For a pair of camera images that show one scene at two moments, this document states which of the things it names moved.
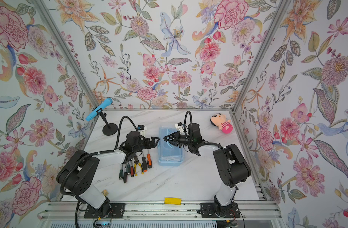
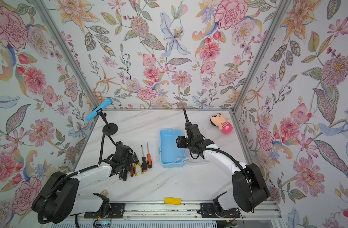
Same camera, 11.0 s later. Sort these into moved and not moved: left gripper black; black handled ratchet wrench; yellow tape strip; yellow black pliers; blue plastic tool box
Moved: left gripper black
Not moved: yellow tape strip; yellow black pliers; blue plastic tool box; black handled ratchet wrench
